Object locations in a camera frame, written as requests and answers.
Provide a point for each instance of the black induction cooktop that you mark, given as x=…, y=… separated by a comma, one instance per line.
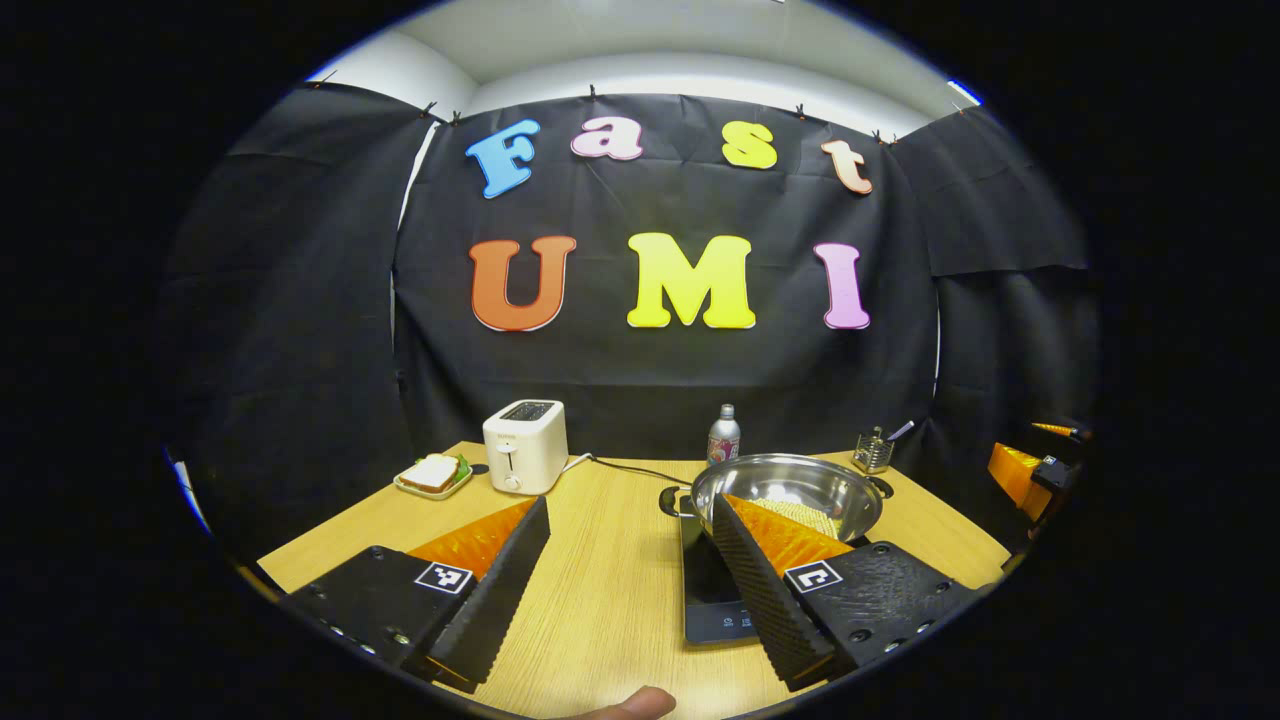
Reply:
x=710, y=590

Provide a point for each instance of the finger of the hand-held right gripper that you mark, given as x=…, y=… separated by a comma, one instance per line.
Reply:
x=1070, y=434
x=1012, y=472

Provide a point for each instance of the sandwich on plate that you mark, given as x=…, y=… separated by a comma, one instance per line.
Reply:
x=433, y=474

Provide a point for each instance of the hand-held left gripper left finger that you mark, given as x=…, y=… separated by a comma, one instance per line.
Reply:
x=500, y=590

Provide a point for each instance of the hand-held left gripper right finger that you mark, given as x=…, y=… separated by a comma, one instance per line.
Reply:
x=765, y=600

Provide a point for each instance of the stainless steel pot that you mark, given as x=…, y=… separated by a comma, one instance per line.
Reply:
x=790, y=477

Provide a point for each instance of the white toaster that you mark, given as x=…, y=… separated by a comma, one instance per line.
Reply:
x=525, y=445

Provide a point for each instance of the silver drink bottle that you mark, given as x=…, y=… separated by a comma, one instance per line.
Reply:
x=724, y=440

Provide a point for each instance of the pile of soybeans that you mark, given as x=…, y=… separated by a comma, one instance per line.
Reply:
x=805, y=515

